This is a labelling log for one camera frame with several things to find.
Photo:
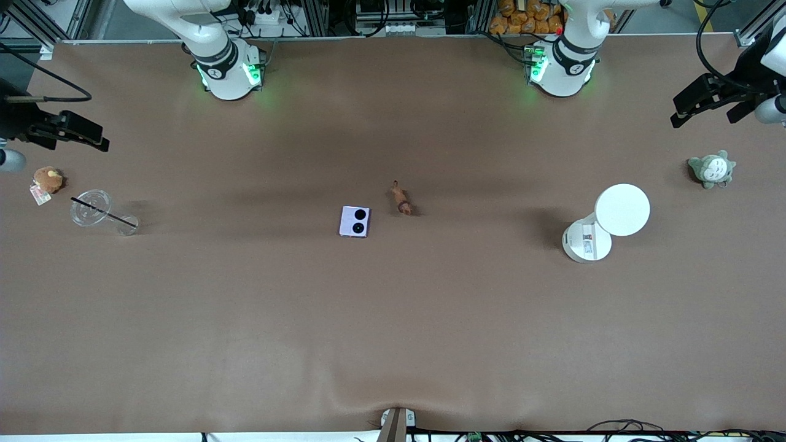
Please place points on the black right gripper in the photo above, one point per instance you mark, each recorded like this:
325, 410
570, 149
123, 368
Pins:
13, 118

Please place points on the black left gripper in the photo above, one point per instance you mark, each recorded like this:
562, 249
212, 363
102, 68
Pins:
739, 85

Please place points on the lilac flip phone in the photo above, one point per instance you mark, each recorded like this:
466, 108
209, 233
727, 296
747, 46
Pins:
355, 221

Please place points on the small brown lion statue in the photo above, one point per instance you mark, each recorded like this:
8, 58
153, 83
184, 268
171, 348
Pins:
402, 201

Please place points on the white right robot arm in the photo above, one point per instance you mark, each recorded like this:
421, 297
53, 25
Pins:
221, 58

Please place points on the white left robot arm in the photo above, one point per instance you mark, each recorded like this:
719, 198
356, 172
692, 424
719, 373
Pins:
565, 61

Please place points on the brown plush toy with tag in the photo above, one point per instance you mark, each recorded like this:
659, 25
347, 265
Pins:
47, 180

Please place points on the grey-green Totoro plush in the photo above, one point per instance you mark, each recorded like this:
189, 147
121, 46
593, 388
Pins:
712, 170

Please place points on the clear plastic cup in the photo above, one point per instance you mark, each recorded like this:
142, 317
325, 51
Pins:
92, 209

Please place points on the black drinking straw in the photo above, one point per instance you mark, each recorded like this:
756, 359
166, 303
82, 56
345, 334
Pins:
104, 213

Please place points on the white round desk lamp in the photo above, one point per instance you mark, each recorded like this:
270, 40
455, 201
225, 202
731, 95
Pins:
621, 210

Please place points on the pile of orange plush toys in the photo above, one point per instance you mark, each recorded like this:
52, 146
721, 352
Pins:
522, 18

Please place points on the white power strip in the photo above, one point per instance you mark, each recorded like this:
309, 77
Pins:
276, 16

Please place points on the grey socket strip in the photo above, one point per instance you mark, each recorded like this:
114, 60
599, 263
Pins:
406, 28

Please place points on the metal table clamp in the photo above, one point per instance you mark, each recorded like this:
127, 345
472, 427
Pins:
396, 425

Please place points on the aluminium frame bar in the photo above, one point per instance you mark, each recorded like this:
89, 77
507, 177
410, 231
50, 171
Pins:
758, 27
43, 21

